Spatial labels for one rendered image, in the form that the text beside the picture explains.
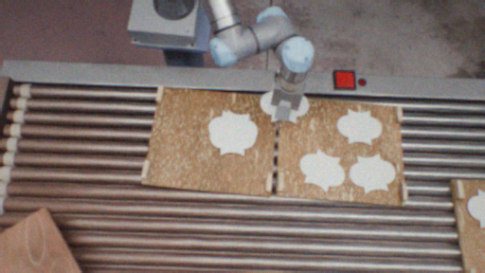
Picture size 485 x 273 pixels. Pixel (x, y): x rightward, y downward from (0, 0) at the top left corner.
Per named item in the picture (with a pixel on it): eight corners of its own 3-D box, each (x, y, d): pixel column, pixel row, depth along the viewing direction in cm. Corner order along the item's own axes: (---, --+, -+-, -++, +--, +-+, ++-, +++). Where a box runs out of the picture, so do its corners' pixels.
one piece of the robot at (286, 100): (268, 98, 113) (263, 122, 128) (302, 105, 112) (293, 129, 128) (278, 60, 117) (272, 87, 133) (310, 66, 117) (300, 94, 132)
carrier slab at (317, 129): (279, 98, 150) (280, 96, 148) (397, 107, 150) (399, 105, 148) (276, 196, 137) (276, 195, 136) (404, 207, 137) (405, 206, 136)
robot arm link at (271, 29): (244, 13, 109) (263, 47, 105) (283, -1, 111) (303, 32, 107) (242, 32, 116) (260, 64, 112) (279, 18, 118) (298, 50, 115)
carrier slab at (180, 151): (160, 87, 150) (159, 85, 148) (278, 100, 150) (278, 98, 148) (142, 185, 137) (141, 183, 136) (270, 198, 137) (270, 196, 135)
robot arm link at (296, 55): (305, 27, 106) (322, 55, 103) (297, 52, 116) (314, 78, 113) (277, 39, 104) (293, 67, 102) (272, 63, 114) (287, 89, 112)
